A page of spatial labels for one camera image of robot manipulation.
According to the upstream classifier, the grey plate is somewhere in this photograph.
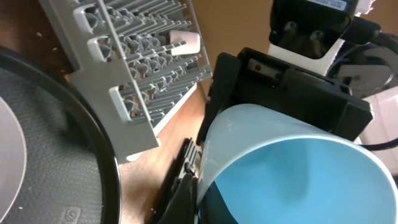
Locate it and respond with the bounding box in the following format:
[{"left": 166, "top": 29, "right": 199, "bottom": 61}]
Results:
[{"left": 1, "top": 100, "right": 27, "bottom": 220}]

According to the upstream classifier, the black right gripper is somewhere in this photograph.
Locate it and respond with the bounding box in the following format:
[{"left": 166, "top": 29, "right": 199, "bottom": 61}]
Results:
[{"left": 196, "top": 48, "right": 373, "bottom": 145}]

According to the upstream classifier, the round black serving tray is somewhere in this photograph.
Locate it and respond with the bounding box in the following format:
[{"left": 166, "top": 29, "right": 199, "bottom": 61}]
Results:
[{"left": 1, "top": 48, "right": 121, "bottom": 223}]

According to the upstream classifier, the grey dishwasher rack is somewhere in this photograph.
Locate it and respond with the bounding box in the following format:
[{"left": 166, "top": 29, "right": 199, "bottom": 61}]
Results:
[{"left": 40, "top": 0, "right": 212, "bottom": 164}]

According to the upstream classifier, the pink cup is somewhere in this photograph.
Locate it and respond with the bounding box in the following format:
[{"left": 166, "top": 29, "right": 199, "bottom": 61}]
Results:
[{"left": 169, "top": 30, "right": 201, "bottom": 56}]

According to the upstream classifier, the blue cup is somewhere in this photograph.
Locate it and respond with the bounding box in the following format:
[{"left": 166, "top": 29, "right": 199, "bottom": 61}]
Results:
[{"left": 197, "top": 104, "right": 397, "bottom": 223}]

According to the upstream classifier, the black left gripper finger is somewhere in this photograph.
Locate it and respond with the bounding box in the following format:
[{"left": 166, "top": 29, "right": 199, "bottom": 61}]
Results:
[{"left": 155, "top": 174, "right": 195, "bottom": 224}]

